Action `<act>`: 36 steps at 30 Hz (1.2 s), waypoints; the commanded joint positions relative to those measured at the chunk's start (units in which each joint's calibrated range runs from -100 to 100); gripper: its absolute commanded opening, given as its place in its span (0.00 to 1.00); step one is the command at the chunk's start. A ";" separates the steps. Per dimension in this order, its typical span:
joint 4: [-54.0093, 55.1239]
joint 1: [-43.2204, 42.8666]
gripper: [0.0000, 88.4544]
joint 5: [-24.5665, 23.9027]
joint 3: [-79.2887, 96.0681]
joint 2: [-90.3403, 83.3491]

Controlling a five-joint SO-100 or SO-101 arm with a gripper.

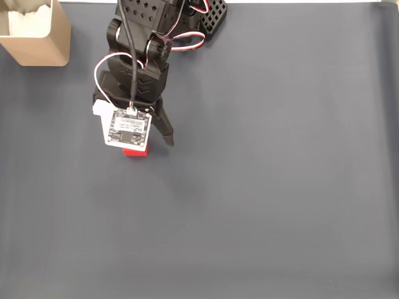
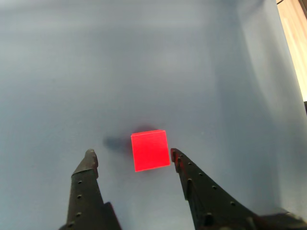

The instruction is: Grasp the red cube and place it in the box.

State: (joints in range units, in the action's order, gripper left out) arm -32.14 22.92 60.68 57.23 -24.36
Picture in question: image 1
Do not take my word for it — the red cube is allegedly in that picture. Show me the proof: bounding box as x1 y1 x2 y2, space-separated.
122 143 150 158

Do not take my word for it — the beige box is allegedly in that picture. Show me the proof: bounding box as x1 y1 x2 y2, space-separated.
0 0 72 67

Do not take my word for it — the grey blue mat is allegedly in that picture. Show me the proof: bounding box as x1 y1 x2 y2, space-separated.
0 2 399 299

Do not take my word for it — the white tissue paper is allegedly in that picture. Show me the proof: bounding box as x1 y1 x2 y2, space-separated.
7 0 52 38

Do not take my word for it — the black camera cable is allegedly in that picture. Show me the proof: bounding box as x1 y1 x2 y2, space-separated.
117 0 138 110

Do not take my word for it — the white camera circuit board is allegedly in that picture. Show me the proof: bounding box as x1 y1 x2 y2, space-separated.
92 99 153 153

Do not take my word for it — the white gripper servo cable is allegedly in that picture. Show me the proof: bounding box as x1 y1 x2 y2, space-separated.
94 52 147 107

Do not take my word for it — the red white servo cable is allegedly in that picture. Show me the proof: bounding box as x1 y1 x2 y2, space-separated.
151 0 210 53

